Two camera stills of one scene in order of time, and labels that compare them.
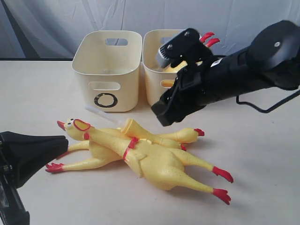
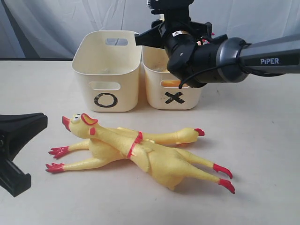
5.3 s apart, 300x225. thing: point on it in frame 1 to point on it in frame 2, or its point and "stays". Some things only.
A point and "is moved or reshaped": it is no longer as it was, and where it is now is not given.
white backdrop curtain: x=50 y=29 stays
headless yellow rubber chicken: x=177 y=67 is moved or reshaped
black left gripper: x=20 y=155 to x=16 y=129
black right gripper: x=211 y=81 to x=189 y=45
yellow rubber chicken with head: x=163 y=167 is moved or reshaped
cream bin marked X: x=159 y=81 stays
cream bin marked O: x=107 y=66 stays
